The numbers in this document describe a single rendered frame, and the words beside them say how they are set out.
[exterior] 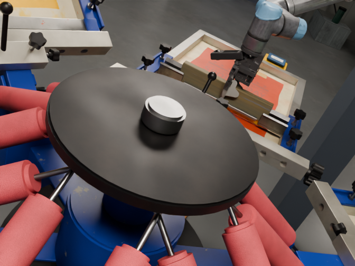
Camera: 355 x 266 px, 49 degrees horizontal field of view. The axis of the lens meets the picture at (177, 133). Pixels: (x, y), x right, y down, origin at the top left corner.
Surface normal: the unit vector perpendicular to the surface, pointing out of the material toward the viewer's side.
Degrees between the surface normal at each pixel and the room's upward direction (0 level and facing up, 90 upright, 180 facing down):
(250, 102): 90
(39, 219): 40
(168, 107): 0
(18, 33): 32
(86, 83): 0
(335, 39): 90
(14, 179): 52
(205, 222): 0
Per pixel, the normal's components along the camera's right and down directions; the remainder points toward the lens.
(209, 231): 0.33, -0.77
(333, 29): -0.11, 0.54
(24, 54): 0.59, -0.32
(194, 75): -0.35, 0.44
